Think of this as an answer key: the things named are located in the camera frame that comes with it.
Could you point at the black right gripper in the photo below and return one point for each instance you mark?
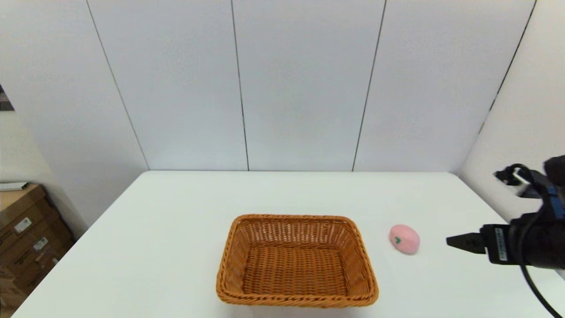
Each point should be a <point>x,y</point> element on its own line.
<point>543,245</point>

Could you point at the pink toy peach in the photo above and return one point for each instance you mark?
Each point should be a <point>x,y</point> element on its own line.
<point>405,240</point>

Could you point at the orange wicker basket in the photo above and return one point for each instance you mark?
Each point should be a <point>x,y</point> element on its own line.
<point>295,269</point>

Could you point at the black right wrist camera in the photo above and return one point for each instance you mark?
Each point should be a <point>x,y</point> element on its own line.
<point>525,179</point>

